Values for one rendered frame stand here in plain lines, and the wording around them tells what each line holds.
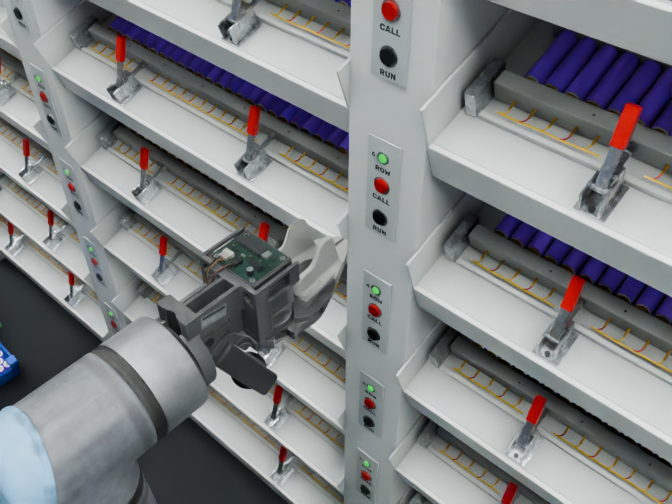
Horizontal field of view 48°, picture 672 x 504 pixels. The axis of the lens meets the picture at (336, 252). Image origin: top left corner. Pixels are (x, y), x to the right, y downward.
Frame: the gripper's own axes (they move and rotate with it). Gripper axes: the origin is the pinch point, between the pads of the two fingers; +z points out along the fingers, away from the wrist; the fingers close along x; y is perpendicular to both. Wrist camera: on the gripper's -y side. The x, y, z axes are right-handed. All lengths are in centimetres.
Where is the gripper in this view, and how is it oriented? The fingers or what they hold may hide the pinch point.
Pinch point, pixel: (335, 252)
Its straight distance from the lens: 75.4
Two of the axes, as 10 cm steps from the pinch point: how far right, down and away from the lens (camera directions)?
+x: -7.5, -4.6, 4.8
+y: 0.0, -7.2, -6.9
